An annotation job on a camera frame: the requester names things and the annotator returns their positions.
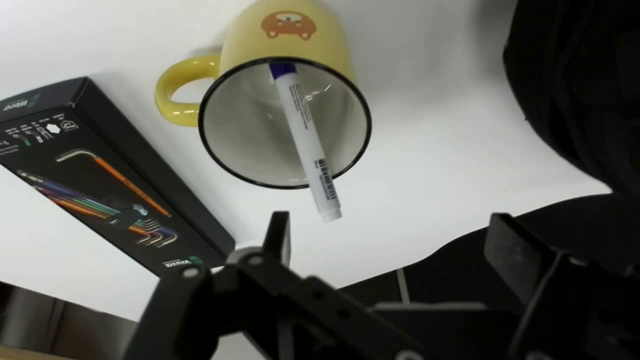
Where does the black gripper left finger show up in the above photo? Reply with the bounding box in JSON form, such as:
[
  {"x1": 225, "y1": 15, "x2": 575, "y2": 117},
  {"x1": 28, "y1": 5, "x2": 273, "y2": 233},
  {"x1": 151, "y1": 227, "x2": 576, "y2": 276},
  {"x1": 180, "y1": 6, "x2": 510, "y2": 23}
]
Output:
[{"x1": 122, "y1": 211, "x2": 429, "y2": 360}]

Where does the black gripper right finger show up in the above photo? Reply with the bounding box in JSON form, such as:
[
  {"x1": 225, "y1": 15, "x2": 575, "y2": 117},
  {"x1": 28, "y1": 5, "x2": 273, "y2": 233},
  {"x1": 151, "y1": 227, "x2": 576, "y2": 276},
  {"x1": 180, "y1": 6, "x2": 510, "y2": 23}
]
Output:
[{"x1": 483, "y1": 213, "x2": 640, "y2": 360}]

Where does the white marker blue cap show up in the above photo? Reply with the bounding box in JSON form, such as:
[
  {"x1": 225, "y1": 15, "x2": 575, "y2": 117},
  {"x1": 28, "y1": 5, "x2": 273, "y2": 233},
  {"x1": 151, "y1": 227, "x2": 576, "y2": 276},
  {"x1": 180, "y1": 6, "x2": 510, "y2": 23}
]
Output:
[{"x1": 268, "y1": 61, "x2": 347, "y2": 225}]

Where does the yellow enamel mug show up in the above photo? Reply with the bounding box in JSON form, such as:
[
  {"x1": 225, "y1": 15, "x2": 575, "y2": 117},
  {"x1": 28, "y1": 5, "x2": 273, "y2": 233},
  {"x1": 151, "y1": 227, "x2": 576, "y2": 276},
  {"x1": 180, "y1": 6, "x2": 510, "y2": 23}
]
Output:
[{"x1": 155, "y1": 0, "x2": 374, "y2": 193}]

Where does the black hex key box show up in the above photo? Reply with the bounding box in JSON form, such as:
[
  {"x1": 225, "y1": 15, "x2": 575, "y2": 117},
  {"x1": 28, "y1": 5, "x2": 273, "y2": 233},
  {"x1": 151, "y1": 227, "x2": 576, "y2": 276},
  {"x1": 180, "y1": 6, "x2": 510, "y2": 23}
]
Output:
[{"x1": 0, "y1": 77, "x2": 239, "y2": 280}]

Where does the black backpack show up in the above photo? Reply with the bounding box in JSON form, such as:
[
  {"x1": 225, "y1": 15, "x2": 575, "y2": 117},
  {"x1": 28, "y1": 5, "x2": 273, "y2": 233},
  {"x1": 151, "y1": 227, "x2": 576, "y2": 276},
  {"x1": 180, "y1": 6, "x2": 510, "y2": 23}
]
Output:
[{"x1": 339, "y1": 0, "x2": 640, "y2": 311}]

